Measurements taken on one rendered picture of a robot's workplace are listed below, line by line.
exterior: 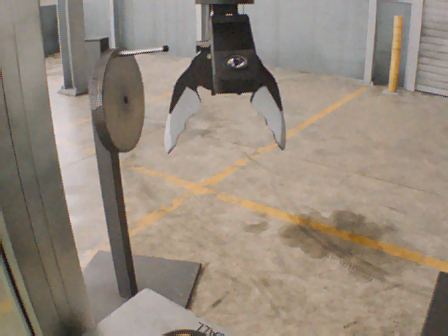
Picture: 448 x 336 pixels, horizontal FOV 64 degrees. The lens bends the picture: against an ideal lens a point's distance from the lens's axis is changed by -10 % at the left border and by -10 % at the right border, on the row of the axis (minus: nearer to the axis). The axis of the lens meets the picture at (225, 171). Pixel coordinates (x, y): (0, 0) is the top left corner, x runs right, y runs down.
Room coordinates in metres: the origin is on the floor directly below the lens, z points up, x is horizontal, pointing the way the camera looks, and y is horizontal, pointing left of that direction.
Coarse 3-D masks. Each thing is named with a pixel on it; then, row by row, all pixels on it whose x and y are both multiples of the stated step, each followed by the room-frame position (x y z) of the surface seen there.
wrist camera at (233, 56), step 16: (224, 16) 0.47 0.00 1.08; (240, 16) 0.47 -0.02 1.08; (224, 32) 0.44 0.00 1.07; (240, 32) 0.44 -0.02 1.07; (224, 48) 0.41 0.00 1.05; (240, 48) 0.41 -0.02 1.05; (224, 64) 0.39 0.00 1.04; (240, 64) 0.39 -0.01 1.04; (256, 64) 0.39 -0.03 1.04; (224, 80) 0.38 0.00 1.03; (240, 80) 0.38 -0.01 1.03; (256, 80) 0.38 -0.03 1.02
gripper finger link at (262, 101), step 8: (264, 88) 0.47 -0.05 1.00; (256, 96) 0.47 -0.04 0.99; (264, 96) 0.47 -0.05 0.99; (256, 104) 0.47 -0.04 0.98; (264, 104) 0.47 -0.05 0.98; (272, 104) 0.47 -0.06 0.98; (264, 112) 0.47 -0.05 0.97; (272, 112) 0.47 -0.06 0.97; (280, 112) 0.47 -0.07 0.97; (264, 120) 0.48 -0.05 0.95; (272, 120) 0.47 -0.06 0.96; (280, 120) 0.47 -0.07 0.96; (272, 128) 0.47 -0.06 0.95; (280, 128) 0.47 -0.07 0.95; (280, 136) 0.47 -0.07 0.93; (280, 144) 0.47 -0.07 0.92
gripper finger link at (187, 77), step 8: (192, 64) 0.46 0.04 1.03; (184, 72) 0.46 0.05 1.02; (192, 72) 0.46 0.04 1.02; (176, 80) 0.47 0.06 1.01; (184, 80) 0.46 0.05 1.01; (192, 80) 0.46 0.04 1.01; (176, 88) 0.46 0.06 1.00; (184, 88) 0.46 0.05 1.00; (192, 88) 0.46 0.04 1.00; (176, 96) 0.46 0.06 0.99; (168, 112) 0.46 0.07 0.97
